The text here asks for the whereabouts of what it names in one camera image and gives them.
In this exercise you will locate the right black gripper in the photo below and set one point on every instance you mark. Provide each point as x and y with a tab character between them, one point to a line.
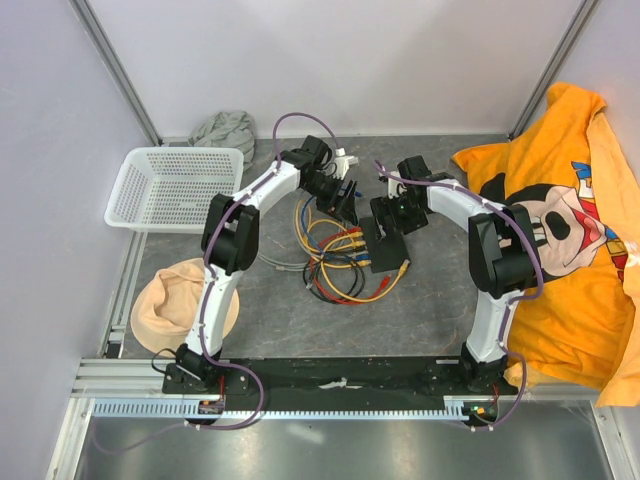
408	226

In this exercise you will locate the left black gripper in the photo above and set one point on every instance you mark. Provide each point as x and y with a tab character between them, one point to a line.
347	205

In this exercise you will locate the black network switch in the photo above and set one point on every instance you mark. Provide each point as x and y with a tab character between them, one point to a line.
384	240

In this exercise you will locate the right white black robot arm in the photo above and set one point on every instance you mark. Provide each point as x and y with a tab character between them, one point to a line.
504	265

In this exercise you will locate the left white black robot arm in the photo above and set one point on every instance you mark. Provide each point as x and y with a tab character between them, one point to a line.
231	245

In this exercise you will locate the grey crumpled cloth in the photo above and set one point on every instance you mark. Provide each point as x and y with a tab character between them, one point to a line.
227	129

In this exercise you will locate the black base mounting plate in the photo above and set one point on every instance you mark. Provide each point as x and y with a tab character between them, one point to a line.
347	382

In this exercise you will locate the white perforated plastic basket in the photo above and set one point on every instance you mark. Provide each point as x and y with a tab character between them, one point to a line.
169	189

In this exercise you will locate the orange cartoon print shirt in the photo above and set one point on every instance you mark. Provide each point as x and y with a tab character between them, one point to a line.
569	172

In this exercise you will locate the beige bucket hat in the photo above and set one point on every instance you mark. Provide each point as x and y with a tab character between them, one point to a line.
165	310

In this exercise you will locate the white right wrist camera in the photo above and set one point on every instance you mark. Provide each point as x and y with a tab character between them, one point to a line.
395	188

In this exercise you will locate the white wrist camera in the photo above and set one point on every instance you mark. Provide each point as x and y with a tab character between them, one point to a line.
395	188
343	162

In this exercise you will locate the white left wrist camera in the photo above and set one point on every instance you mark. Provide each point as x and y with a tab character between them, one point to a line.
343	162

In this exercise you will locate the right aluminium frame post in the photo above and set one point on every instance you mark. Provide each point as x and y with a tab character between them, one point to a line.
572	33

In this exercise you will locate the aluminium frame post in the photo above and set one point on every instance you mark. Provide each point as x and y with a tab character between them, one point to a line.
572	33
110	58

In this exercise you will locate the grey slotted cable duct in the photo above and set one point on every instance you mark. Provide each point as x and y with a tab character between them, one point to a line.
452	409

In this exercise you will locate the left aluminium frame post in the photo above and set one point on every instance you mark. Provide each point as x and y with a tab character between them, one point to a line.
110	58

